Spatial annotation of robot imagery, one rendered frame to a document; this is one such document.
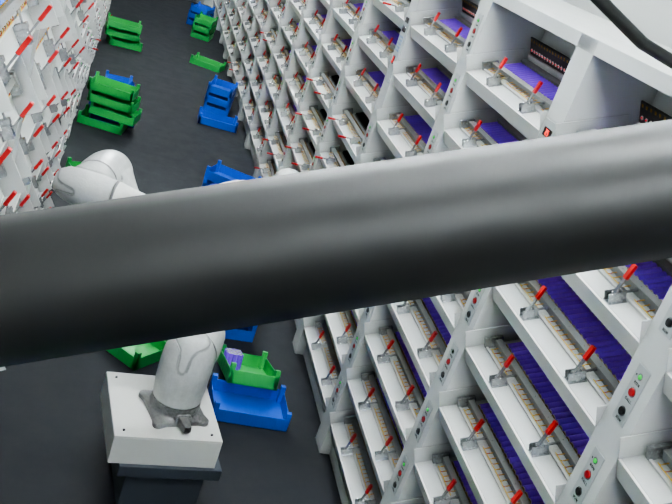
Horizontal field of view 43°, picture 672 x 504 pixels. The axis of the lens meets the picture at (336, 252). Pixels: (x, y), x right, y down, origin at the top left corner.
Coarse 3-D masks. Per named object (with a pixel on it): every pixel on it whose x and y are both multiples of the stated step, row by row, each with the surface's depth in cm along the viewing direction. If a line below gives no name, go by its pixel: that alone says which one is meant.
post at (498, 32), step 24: (528, 0) 265; (480, 24) 268; (504, 24) 266; (528, 24) 268; (480, 48) 268; (504, 48) 270; (528, 48) 271; (456, 72) 278; (456, 96) 274; (384, 312) 305; (360, 360) 312; (336, 384) 325; (336, 408) 319
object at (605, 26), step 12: (480, 0) 324; (540, 0) 292; (552, 0) 326; (564, 12) 269; (576, 12) 298; (588, 12) 332; (588, 24) 250; (600, 24) 274; (612, 24) 303; (552, 36) 264; (612, 36) 233; (624, 36) 254; (564, 48) 255; (660, 96) 206; (660, 108) 205
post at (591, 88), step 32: (576, 64) 207; (608, 64) 202; (576, 96) 205; (608, 96) 206; (640, 96) 207; (480, 320) 228; (448, 352) 240; (448, 384) 235; (416, 448) 246; (416, 480) 249
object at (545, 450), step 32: (480, 352) 228; (512, 352) 225; (480, 384) 221; (512, 384) 215; (544, 384) 211; (512, 416) 203; (544, 416) 199; (544, 448) 190; (576, 448) 189; (544, 480) 184
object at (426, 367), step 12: (396, 312) 284; (396, 324) 284; (408, 324) 277; (408, 336) 271; (420, 336) 270; (408, 348) 270; (420, 360) 259; (432, 360) 258; (420, 372) 256; (432, 372) 244
